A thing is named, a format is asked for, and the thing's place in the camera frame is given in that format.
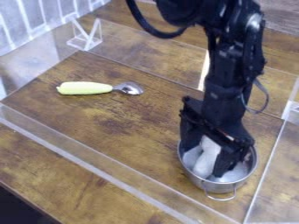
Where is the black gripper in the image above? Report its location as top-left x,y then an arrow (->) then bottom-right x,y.
180,79 -> 255,178

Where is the white red plush mushroom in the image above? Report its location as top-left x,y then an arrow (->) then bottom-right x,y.
183,136 -> 249,183

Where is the black cable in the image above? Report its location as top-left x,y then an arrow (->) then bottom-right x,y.
124,0 -> 188,39

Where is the clear acrylic triangle stand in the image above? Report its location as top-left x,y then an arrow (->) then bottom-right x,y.
67,18 -> 103,52

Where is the yellow handled metal spoon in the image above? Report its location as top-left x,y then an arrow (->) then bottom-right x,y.
56,81 -> 144,95

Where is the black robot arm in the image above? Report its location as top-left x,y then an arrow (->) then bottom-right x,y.
156,0 -> 267,178

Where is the clear acrylic wall panel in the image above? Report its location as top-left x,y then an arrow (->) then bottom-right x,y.
243,78 -> 299,224

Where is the silver metal pot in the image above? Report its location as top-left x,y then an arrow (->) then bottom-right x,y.
178,145 -> 258,201

